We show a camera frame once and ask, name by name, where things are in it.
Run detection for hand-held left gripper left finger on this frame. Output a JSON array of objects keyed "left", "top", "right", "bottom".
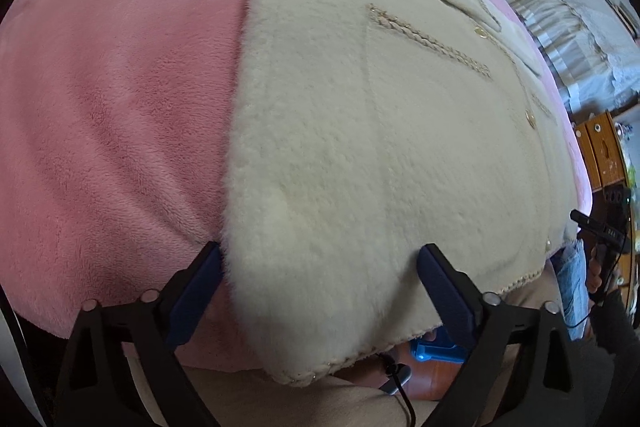
[{"left": 54, "top": 241, "right": 224, "bottom": 427}]

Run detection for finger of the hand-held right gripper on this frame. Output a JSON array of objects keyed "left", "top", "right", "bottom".
[
  {"left": 590, "top": 186, "right": 632, "bottom": 210},
  {"left": 570, "top": 209, "right": 632, "bottom": 254}
]

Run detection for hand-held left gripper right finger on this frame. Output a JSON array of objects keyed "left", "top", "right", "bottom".
[{"left": 417, "top": 243, "right": 581, "bottom": 427}]

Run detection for white fluffy cardigan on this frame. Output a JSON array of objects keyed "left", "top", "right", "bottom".
[{"left": 220, "top": 0, "right": 593, "bottom": 388}]

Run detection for person's right forearm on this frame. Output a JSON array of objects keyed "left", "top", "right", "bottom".
[{"left": 590, "top": 284, "right": 640, "bottom": 358}]

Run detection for person's right hand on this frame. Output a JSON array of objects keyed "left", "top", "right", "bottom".
[{"left": 586, "top": 246, "right": 608, "bottom": 303}]

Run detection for blue jeans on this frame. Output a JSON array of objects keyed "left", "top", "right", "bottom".
[{"left": 552, "top": 239, "right": 593, "bottom": 340}]

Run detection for wooden drawer cabinet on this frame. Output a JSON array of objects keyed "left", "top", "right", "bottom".
[{"left": 574, "top": 109, "right": 633, "bottom": 192}]

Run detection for blue plastic object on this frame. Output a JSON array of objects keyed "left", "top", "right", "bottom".
[{"left": 410, "top": 327, "right": 473, "bottom": 364}]

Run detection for beige cloth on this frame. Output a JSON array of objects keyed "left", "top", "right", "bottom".
[{"left": 125, "top": 257, "right": 566, "bottom": 427}]

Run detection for pink fleece bed blanket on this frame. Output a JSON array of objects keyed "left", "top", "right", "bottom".
[{"left": 0, "top": 0, "right": 593, "bottom": 375}]

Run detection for black cable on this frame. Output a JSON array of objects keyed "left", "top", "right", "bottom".
[{"left": 377, "top": 352, "right": 418, "bottom": 427}]

